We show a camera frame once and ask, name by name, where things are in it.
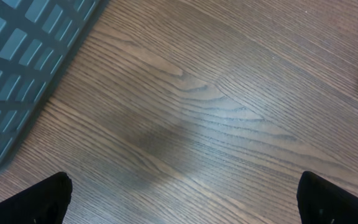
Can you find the grey plastic mesh basket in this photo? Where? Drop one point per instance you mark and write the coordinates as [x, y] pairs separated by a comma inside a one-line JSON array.
[[38, 41]]

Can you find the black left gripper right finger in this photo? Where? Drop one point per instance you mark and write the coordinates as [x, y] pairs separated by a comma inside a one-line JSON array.
[[322, 202]]

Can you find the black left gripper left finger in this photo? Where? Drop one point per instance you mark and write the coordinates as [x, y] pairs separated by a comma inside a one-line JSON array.
[[43, 203]]

